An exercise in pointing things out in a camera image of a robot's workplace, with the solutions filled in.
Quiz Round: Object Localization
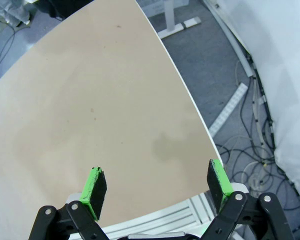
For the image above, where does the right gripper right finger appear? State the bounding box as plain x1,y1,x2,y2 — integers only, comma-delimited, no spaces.
201,158,296,240

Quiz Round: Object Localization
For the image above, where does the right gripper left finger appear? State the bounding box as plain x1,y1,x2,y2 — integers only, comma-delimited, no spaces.
28,166,110,240

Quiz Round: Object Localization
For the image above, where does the white perforated strip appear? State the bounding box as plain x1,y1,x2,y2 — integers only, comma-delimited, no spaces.
208,83,249,138

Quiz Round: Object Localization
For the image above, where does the white metal table leg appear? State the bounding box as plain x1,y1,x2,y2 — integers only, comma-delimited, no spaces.
156,0,203,39

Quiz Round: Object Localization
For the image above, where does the white coiled floor cable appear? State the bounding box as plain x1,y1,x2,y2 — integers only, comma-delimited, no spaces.
241,159,286,191

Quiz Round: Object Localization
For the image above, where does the aluminium profile frame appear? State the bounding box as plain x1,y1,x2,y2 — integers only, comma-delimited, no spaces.
64,183,251,240

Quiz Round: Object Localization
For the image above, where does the black floor cable bundle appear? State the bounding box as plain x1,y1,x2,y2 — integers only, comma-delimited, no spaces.
216,56,300,221

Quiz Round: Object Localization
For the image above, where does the white cable duct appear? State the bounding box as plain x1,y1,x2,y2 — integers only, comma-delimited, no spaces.
202,0,255,78

